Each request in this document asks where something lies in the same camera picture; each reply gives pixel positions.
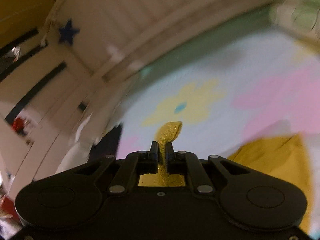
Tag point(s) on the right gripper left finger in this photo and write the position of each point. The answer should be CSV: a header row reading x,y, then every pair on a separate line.
x,y
134,165

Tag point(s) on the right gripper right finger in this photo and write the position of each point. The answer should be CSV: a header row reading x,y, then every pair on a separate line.
x,y
189,166

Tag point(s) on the yellow knit sweater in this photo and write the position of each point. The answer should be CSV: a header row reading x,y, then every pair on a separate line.
x,y
284,157

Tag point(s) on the dark maroon folded garment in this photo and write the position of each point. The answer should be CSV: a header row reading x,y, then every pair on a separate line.
x,y
108,145

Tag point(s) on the white pillow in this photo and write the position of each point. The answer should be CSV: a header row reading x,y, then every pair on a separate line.
x,y
78,152

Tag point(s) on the floral bed sheet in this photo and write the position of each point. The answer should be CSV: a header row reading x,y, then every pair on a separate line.
x,y
241,81

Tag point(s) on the red object on shelf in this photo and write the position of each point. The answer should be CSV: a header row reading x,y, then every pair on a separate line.
x,y
18,126

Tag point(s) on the wooden headboard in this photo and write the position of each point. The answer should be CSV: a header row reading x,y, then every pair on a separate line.
x,y
119,37

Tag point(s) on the blue star decoration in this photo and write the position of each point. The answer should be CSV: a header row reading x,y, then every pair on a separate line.
x,y
67,33

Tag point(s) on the floral folded duvet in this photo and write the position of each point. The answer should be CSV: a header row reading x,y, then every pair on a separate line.
x,y
299,17

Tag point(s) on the wall power socket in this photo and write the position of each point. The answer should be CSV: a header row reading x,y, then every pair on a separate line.
x,y
82,106

